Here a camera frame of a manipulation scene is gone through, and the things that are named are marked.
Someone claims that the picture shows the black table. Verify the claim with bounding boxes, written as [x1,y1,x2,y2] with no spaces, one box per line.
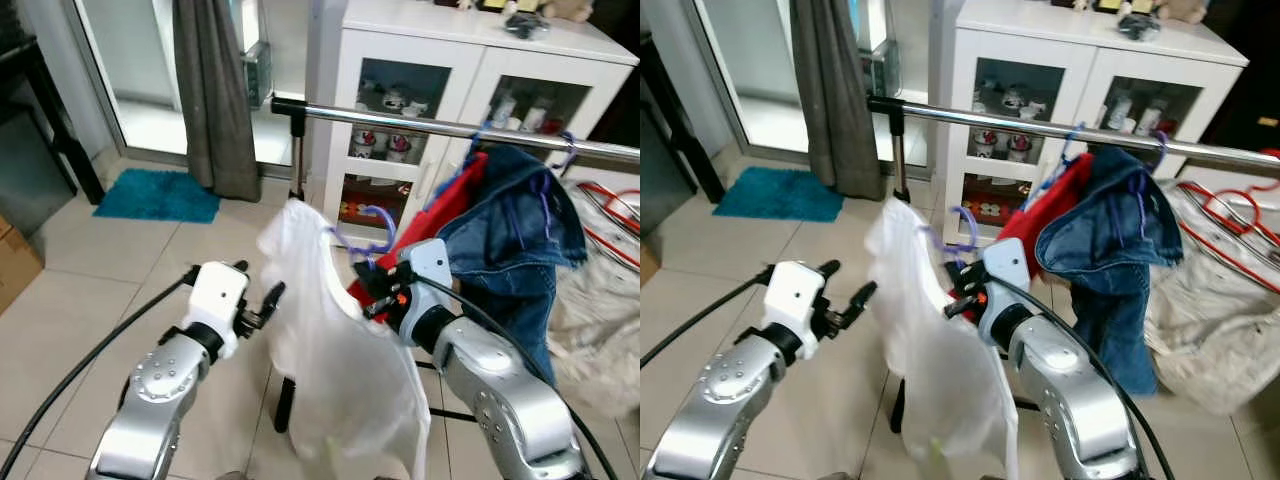
[640,35,726,206]
[0,35,106,206]

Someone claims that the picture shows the beige crumpled cloth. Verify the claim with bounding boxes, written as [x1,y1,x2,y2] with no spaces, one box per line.
[545,175,640,419]
[1140,150,1280,416]

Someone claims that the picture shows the purple plastic hanger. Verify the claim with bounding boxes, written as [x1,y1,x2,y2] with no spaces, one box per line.
[535,130,581,241]
[1125,130,1169,241]
[328,205,399,263]
[920,205,981,263]

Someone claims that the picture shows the blue denim garment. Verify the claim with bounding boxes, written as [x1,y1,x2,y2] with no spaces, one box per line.
[435,145,591,386]
[1035,145,1186,396]

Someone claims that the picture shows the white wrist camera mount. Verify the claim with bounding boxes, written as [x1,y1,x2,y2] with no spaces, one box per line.
[395,238,453,331]
[978,238,1031,321]
[765,260,829,359]
[185,262,251,359]

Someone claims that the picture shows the white glass-door cabinet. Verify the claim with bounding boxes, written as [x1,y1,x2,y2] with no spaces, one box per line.
[928,0,1251,236]
[305,0,640,236]

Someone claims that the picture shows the red wire hanger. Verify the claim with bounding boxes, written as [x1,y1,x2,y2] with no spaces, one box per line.
[1175,180,1280,236]
[578,182,640,226]
[1185,215,1280,266]
[585,225,640,271]

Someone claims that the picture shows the grey wall box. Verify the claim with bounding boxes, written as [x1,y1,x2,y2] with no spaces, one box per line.
[243,40,273,109]
[862,40,889,106]

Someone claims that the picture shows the grey storage bin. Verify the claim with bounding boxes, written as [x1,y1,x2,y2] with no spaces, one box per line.
[640,100,691,239]
[0,105,79,239]

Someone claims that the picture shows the dark grey rounded object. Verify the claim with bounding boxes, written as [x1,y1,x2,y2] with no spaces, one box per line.
[505,12,551,41]
[1118,12,1161,41]

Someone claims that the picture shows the blue plastic hanger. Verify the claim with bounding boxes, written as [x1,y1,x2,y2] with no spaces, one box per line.
[1030,122,1086,196]
[428,122,496,206]

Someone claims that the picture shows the red garment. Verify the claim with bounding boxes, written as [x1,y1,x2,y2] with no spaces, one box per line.
[945,150,1096,301]
[345,150,491,311]

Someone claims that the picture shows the white printed t-shirt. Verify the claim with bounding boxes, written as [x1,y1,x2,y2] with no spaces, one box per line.
[255,197,433,480]
[862,197,1021,480]

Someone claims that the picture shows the chrome and black clothes rack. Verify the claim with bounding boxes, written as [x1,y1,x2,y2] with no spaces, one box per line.
[867,95,1280,434]
[270,95,640,433]

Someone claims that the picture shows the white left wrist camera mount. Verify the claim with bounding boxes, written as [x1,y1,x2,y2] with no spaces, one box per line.
[185,262,251,359]
[765,260,829,359]

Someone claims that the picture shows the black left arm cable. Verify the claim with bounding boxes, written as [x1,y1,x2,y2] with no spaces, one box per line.
[0,265,201,476]
[640,265,781,369]

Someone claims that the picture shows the grey curtain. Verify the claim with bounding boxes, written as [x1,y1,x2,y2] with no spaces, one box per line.
[172,0,263,203]
[788,0,886,201]

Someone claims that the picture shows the teal shaggy floor mat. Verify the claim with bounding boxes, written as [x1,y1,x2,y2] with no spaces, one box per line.
[92,168,223,225]
[712,167,846,223]

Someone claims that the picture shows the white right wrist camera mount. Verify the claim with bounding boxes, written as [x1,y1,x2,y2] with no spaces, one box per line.
[978,238,1031,321]
[395,238,453,331]

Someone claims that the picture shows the aluminium sliding glass door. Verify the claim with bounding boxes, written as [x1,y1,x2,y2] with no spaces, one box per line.
[655,0,936,166]
[20,0,321,166]

